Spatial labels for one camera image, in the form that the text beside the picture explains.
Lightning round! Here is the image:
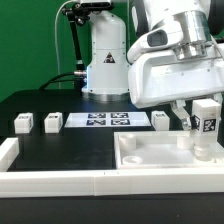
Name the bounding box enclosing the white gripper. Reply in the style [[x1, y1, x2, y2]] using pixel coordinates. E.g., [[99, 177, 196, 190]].
[[128, 47, 224, 131]]

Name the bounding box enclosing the white square table top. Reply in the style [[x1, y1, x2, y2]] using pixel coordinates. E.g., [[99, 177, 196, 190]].
[[114, 131, 224, 169]]

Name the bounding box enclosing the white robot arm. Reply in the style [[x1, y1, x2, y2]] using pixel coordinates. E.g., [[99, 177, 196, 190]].
[[83, 0, 224, 128]]

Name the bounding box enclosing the white U-shaped obstacle fence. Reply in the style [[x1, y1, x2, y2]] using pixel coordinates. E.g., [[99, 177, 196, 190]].
[[0, 138, 224, 198]]

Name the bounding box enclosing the white marker sheet with tags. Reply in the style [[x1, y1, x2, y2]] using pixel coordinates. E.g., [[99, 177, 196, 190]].
[[65, 112, 151, 128]]

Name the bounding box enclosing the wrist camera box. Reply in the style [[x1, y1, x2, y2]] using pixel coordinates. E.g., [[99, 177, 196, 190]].
[[127, 29, 178, 63]]

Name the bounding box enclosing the black cable bundle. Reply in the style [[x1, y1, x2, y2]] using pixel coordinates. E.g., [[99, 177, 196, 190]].
[[38, 71, 88, 91]]

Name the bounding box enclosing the white cable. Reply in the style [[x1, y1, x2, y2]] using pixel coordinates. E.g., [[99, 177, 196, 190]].
[[54, 0, 79, 89]]

